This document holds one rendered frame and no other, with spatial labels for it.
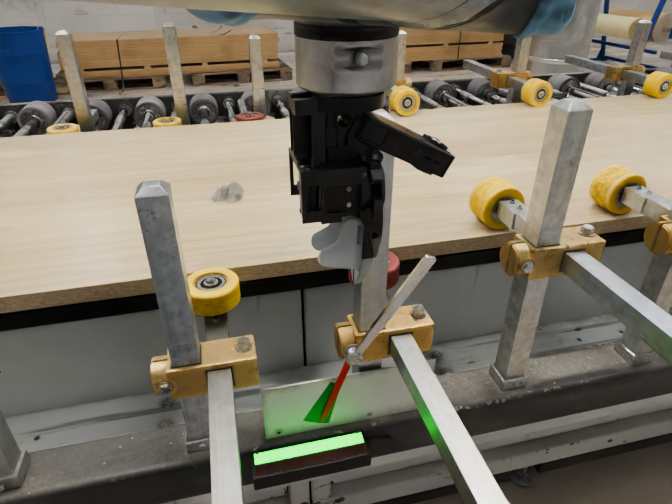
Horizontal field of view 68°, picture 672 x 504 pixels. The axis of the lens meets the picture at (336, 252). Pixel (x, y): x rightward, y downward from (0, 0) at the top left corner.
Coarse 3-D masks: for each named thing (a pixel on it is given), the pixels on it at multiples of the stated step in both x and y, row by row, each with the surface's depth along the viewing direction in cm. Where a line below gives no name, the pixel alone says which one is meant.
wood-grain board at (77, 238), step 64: (192, 128) 140; (256, 128) 140; (448, 128) 140; (512, 128) 140; (640, 128) 140; (0, 192) 102; (64, 192) 102; (128, 192) 102; (192, 192) 102; (256, 192) 102; (448, 192) 102; (576, 192) 102; (0, 256) 80; (64, 256) 80; (128, 256) 80; (192, 256) 80; (256, 256) 80
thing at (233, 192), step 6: (222, 186) 101; (228, 186) 100; (234, 186) 100; (240, 186) 104; (216, 192) 98; (222, 192) 98; (228, 192) 99; (234, 192) 98; (240, 192) 101; (210, 198) 98; (216, 198) 98; (222, 198) 98; (228, 198) 98; (234, 198) 97; (240, 198) 98
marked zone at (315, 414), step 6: (330, 384) 71; (324, 390) 71; (330, 390) 72; (324, 396) 72; (318, 402) 72; (324, 402) 72; (312, 408) 73; (318, 408) 73; (312, 414) 73; (318, 414) 73; (330, 414) 74; (306, 420) 74; (312, 420) 74; (318, 420) 74; (324, 420) 74
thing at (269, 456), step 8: (360, 432) 74; (320, 440) 73; (328, 440) 73; (336, 440) 73; (344, 440) 73; (352, 440) 73; (360, 440) 73; (288, 448) 72; (296, 448) 72; (304, 448) 72; (312, 448) 72; (320, 448) 72; (328, 448) 72; (256, 456) 71; (264, 456) 71; (272, 456) 71; (280, 456) 71; (288, 456) 71; (296, 456) 71; (256, 464) 70
